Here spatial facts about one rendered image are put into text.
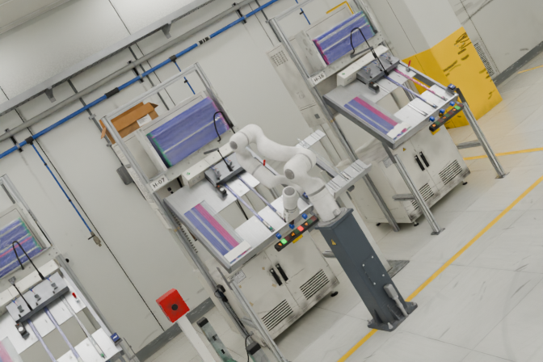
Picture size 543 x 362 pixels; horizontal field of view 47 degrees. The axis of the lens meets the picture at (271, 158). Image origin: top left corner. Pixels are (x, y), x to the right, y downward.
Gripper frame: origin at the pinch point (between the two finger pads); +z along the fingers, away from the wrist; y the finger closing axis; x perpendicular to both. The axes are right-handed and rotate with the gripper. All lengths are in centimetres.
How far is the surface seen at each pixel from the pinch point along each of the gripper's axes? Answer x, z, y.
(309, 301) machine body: -21, 69, -6
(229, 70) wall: 212, 78, 105
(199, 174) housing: 70, -1, -21
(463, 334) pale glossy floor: -122, -24, 8
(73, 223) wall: 181, 107, -92
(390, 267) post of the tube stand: -45, 57, 48
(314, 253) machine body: -3, 52, 16
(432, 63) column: 107, 113, 284
